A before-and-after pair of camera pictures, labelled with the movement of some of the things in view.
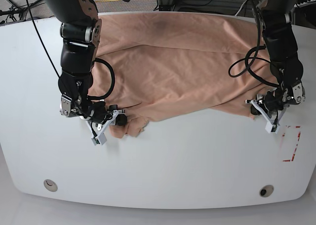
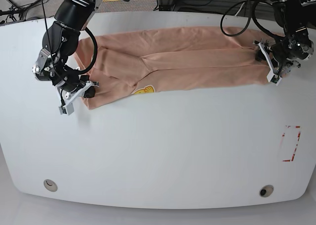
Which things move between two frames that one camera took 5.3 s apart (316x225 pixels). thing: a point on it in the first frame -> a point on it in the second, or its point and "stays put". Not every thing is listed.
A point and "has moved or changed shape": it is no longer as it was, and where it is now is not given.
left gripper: x=99 y=117 -> x=73 y=87
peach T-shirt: x=157 y=66 has moved or changed shape
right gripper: x=272 y=104 -> x=277 y=55
